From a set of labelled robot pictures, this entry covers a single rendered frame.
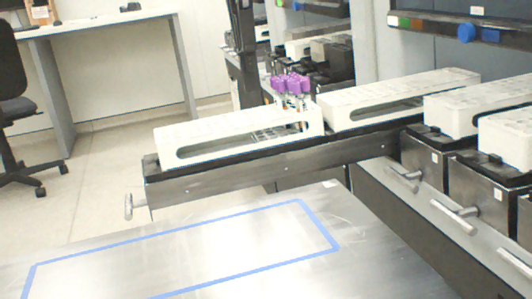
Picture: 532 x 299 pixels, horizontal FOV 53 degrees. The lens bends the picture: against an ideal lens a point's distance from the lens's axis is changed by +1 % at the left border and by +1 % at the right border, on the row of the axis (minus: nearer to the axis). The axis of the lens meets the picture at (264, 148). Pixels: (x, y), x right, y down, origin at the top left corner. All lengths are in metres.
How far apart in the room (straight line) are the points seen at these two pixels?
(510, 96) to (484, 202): 0.21
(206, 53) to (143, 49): 0.51
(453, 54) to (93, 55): 3.58
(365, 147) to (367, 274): 0.45
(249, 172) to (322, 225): 0.30
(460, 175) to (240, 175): 0.36
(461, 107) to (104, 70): 3.79
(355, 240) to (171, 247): 0.22
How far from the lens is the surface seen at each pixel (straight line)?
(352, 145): 0.96
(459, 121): 0.88
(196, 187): 0.91
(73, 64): 4.47
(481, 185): 0.79
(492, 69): 1.25
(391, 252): 0.58
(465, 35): 0.85
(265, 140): 0.94
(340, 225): 0.64
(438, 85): 1.03
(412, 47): 1.13
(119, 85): 4.48
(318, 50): 1.54
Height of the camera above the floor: 1.13
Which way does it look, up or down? 20 degrees down
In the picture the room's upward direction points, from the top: 9 degrees counter-clockwise
